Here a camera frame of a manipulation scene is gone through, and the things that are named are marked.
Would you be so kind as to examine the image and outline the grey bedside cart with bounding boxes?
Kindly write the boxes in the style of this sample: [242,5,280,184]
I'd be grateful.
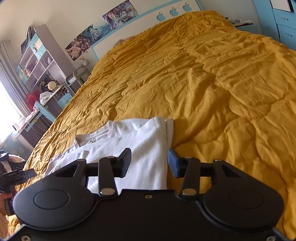
[65,65,91,96]

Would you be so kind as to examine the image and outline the grey window curtain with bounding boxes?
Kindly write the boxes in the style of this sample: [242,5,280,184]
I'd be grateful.
[1,43,32,117]

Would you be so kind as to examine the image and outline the red bag on desk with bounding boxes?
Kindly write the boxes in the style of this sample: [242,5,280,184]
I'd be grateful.
[26,90,41,111]

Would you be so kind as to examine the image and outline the white blue apple headboard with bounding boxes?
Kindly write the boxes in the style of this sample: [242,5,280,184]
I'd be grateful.
[91,0,203,60]

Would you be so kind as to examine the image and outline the white Nevada sweatshirt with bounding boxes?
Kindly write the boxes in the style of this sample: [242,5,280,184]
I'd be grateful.
[43,116,175,194]

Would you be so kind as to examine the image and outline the light blue desk chair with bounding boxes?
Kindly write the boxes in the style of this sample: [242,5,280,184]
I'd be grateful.
[34,101,56,123]

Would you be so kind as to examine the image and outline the mustard yellow quilt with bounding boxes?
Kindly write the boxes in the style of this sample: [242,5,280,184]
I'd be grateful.
[6,10,296,240]

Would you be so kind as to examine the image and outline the blue nightstand with items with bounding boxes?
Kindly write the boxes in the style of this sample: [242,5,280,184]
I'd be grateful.
[226,17,259,34]

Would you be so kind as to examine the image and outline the grey blue shelf desk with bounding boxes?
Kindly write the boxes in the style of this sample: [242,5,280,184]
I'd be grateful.
[14,24,76,149]

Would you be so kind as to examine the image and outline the anime wall posters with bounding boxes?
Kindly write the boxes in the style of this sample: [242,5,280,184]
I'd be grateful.
[65,1,138,61]

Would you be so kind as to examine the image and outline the blue white wardrobe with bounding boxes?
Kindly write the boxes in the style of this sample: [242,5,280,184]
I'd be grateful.
[253,0,296,50]

